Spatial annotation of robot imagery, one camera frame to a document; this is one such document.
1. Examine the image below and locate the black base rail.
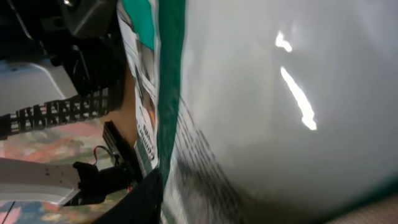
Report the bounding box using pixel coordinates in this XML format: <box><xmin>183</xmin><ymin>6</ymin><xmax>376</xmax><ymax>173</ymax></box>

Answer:
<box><xmin>103</xmin><ymin>121</ymin><xmax>143</xmax><ymax>182</ymax></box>

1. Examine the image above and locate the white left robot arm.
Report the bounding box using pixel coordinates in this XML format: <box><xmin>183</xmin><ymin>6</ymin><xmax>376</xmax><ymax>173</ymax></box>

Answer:
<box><xmin>1</xmin><ymin>0</ymin><xmax>126</xmax><ymax>114</ymax></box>

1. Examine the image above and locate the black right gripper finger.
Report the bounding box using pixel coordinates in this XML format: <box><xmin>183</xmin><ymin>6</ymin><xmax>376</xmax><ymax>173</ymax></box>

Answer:
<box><xmin>93</xmin><ymin>168</ymin><xmax>164</xmax><ymax>224</ymax></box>

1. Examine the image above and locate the green packaged item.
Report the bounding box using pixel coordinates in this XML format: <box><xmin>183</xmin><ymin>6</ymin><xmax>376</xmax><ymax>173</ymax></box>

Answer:
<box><xmin>117</xmin><ymin>0</ymin><xmax>397</xmax><ymax>223</ymax></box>

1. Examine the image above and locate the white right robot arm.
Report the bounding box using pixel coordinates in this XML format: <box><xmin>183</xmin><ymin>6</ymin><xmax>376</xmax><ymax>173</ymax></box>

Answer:
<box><xmin>1</xmin><ymin>158</ymin><xmax>164</xmax><ymax>224</ymax></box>

